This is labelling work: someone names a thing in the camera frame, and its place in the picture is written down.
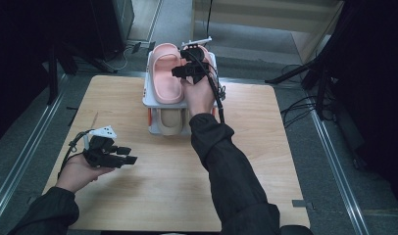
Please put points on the cream perforated clog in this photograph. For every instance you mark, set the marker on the cream perforated clog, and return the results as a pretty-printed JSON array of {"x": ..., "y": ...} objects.
[
  {"x": 169, "y": 122},
  {"x": 187, "y": 117}
]

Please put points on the person's right hand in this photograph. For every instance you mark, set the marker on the person's right hand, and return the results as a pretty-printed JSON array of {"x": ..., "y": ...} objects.
[{"x": 200, "y": 96}]

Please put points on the metal floor rail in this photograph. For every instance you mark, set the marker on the metal floor rail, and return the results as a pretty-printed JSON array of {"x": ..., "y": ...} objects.
[
  {"x": 340, "y": 176},
  {"x": 27, "y": 153}
]

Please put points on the black curtain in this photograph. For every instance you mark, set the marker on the black curtain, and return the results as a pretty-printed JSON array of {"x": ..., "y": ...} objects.
[
  {"x": 376, "y": 81},
  {"x": 17, "y": 49}
]

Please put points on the light wooden shelf unit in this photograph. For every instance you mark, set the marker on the light wooden shelf unit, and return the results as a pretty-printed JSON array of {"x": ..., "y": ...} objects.
[{"x": 272, "y": 16}]

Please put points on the white two-tier shoe rack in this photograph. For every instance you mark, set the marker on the white two-tier shoe rack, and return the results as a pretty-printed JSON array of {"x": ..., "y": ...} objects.
[{"x": 149, "y": 101}]

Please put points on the black metal stand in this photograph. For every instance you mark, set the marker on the black metal stand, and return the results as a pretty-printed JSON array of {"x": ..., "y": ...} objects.
[
  {"x": 52, "y": 75},
  {"x": 321, "y": 84}
]

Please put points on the person's left hand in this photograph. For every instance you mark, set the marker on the person's left hand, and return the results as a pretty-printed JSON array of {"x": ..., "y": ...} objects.
[{"x": 77, "y": 176}]

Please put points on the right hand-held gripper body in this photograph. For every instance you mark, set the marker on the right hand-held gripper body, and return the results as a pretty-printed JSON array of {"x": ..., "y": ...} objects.
[{"x": 198, "y": 70}]

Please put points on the dark cabinet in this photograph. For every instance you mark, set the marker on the dark cabinet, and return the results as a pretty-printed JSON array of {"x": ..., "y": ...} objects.
[{"x": 113, "y": 23}]

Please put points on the pink slipper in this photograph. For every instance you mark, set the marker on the pink slipper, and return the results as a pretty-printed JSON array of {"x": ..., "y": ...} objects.
[
  {"x": 167, "y": 84},
  {"x": 207, "y": 55}
]

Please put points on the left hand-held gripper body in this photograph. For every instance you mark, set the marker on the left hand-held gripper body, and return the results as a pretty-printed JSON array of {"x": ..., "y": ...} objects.
[{"x": 100, "y": 155}]

